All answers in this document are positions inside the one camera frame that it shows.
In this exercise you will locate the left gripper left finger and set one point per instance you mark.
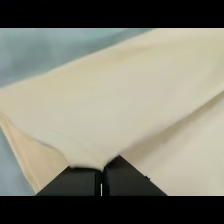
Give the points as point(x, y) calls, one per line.
point(73, 183)

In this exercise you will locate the cream T-shirt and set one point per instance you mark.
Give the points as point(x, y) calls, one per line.
point(133, 100)

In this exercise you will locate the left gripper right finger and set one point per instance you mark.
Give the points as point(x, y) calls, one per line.
point(131, 180)

